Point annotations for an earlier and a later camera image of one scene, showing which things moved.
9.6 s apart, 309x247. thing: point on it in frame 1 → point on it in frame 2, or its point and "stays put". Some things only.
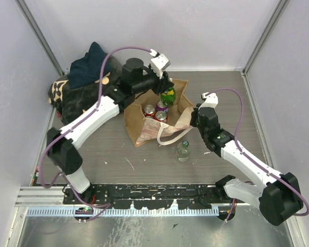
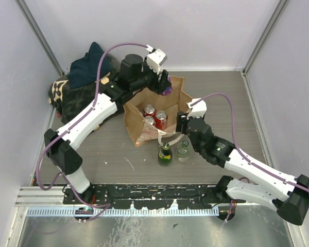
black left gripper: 162,84 stays put
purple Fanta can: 161,107 → 169,90
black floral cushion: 67,101 stays put
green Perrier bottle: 168,98 → 165,155
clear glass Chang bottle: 183,152 stays put
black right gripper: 193,115 → 182,118
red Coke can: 149,110 stays put
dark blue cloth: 87,69 stays put
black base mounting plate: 150,196 stays put
